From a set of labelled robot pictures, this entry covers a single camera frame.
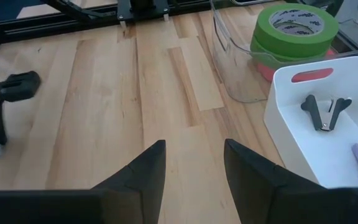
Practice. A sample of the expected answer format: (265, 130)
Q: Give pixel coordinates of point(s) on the black staple remover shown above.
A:
(313, 112)

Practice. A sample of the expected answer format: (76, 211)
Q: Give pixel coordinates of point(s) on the clear plastic bin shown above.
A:
(238, 84)

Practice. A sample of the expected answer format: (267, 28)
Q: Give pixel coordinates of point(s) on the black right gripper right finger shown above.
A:
(291, 205)

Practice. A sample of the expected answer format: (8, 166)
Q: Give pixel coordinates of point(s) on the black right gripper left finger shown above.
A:
(73, 208)

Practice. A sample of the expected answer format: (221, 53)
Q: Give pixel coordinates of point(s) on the black table frame rail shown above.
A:
(57, 23)

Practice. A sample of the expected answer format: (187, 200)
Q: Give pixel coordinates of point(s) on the green tape roll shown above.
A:
(266, 43)

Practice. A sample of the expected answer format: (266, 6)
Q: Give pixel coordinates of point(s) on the white plastic bin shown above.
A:
(322, 155)

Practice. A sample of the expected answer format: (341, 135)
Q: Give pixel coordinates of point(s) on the pink tape roll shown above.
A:
(266, 73)

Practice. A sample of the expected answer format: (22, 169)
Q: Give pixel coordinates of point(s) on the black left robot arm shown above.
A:
(141, 9)

